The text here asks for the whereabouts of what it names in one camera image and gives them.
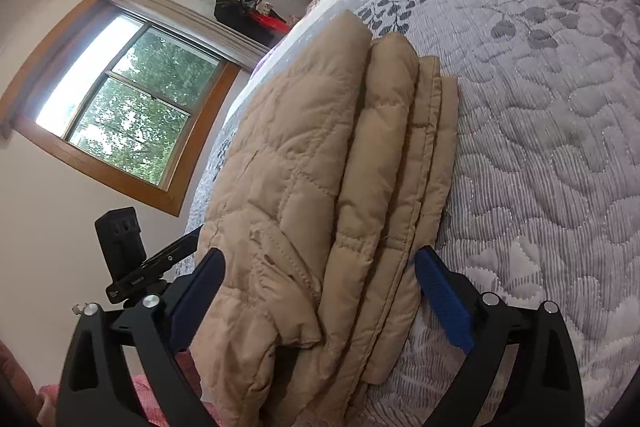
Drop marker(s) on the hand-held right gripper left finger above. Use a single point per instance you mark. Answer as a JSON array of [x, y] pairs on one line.
[[196, 302]]

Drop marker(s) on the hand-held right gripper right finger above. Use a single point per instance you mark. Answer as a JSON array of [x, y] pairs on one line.
[[445, 298]]

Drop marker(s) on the tan quilted jacket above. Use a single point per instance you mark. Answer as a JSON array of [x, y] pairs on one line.
[[300, 157]]

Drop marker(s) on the large wooden-framed window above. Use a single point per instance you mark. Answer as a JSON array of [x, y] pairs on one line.
[[135, 107]]

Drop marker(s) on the grey quilted leaf-print bedspread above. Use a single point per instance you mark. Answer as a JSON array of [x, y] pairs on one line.
[[550, 107]]

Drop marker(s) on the purple floral blanket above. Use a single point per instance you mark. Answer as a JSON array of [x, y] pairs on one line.
[[261, 68]]

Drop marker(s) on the beige curtain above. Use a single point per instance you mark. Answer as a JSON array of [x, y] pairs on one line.
[[200, 27]]

